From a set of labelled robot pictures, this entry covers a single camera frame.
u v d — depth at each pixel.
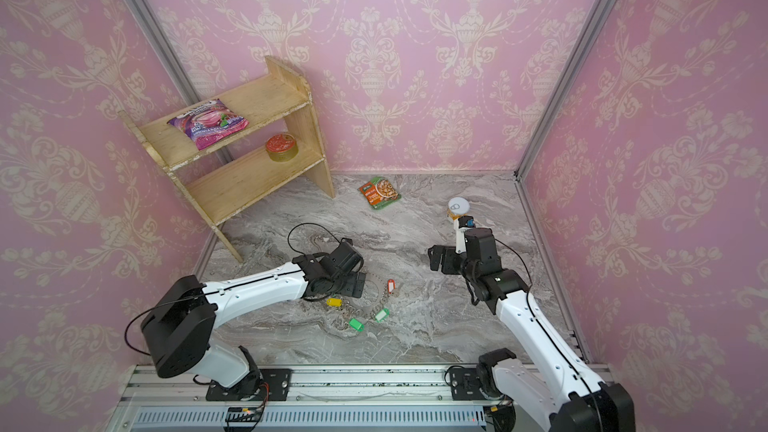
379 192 1.13
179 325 0.43
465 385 0.73
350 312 0.86
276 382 0.74
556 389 0.41
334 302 0.87
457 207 1.03
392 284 0.92
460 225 0.73
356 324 0.84
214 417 0.71
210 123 0.70
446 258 0.71
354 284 0.78
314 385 0.76
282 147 0.95
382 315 0.85
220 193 0.87
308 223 0.74
